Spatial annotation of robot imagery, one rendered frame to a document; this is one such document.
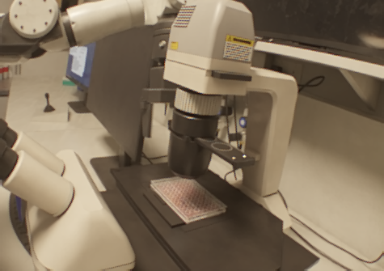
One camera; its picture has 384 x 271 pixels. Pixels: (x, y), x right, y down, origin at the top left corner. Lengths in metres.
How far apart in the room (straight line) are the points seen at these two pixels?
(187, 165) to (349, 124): 0.56
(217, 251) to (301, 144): 0.60
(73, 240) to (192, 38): 0.28
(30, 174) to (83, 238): 0.09
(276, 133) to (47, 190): 0.38
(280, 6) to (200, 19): 0.52
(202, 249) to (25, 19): 0.43
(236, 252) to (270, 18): 0.67
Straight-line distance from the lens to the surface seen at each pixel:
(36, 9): 0.46
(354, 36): 0.72
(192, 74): 0.36
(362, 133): 0.84
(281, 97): 0.49
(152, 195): 0.51
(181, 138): 0.40
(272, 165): 0.54
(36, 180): 0.31
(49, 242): 0.34
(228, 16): 0.36
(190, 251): 0.41
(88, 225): 0.30
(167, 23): 0.50
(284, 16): 0.84
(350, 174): 0.87
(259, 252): 0.44
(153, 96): 0.48
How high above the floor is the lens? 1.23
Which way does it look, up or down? 17 degrees down
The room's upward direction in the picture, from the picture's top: 9 degrees clockwise
